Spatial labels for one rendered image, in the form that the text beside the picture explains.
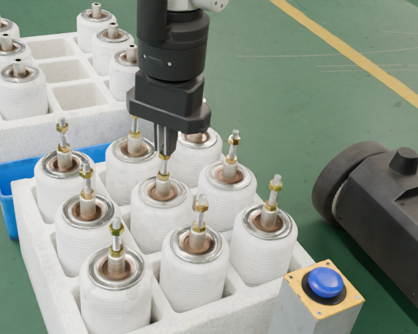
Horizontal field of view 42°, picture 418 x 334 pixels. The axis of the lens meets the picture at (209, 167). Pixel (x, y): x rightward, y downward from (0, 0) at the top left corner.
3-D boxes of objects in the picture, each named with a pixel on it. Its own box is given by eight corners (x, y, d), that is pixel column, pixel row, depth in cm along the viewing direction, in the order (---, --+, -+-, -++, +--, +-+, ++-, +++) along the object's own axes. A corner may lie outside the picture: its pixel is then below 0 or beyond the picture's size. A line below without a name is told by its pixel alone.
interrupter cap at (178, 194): (144, 175, 88) (144, 171, 87) (190, 183, 87) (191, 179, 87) (131, 205, 82) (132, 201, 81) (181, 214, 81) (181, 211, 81)
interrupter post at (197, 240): (186, 249, 76) (188, 232, 74) (190, 237, 78) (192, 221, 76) (202, 253, 76) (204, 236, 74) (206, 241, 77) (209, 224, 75)
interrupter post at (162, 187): (156, 187, 86) (157, 171, 84) (171, 190, 85) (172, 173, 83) (152, 197, 84) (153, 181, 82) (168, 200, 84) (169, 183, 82)
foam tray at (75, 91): (115, 85, 158) (115, 27, 147) (171, 163, 132) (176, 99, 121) (-29, 108, 141) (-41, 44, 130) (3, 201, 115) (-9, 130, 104)
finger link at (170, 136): (162, 157, 78) (164, 120, 74) (172, 146, 81) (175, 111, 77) (172, 161, 78) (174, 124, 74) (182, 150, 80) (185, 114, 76)
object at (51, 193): (56, 272, 93) (47, 191, 82) (34, 236, 99) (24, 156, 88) (107, 251, 98) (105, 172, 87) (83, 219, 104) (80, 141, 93)
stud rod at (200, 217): (192, 237, 75) (198, 196, 71) (196, 233, 76) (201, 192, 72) (199, 240, 75) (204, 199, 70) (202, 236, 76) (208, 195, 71)
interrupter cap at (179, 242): (162, 257, 74) (162, 254, 74) (178, 221, 80) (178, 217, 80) (215, 272, 73) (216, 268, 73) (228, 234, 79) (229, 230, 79)
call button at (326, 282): (326, 273, 67) (330, 261, 65) (346, 297, 64) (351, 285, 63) (299, 282, 65) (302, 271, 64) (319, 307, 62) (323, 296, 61)
